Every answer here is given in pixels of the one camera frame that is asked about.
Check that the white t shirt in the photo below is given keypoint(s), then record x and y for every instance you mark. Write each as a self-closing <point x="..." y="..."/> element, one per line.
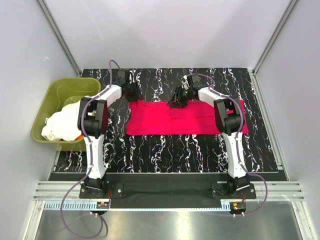
<point x="63" y="125"/>

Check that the orange connector box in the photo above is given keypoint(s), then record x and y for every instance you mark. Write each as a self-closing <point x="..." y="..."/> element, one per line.
<point x="103" y="204"/>
<point x="238" y="207"/>

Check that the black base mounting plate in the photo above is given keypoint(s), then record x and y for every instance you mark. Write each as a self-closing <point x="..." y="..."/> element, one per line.
<point x="149" y="191"/>

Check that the pink t shirt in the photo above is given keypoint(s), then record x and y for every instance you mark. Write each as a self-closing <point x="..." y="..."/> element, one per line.
<point x="158" y="118"/>

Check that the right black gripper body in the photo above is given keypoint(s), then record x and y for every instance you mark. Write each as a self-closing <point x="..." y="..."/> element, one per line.
<point x="184" y="95"/>

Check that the left orange connector box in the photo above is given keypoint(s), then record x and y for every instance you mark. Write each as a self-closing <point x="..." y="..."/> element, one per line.
<point x="103" y="204"/>

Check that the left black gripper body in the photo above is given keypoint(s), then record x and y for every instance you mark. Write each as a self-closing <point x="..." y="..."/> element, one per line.
<point x="132" y="94"/>

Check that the aluminium frame rail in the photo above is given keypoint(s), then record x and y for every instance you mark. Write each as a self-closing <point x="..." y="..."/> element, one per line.
<point x="57" y="195"/>

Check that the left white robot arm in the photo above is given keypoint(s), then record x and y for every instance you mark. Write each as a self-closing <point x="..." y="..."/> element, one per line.
<point x="92" y="121"/>

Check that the right orange connector box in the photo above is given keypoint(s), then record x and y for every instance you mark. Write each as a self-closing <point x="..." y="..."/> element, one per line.
<point x="238" y="207"/>

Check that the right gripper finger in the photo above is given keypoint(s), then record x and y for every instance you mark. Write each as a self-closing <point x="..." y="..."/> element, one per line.
<point x="177" y="104"/>
<point x="175" y="99"/>

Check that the olive green plastic tub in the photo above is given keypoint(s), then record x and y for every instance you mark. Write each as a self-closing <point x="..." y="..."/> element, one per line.
<point x="60" y="93"/>

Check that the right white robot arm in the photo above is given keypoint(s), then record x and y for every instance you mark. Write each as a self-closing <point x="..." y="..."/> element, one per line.
<point x="229" y="120"/>

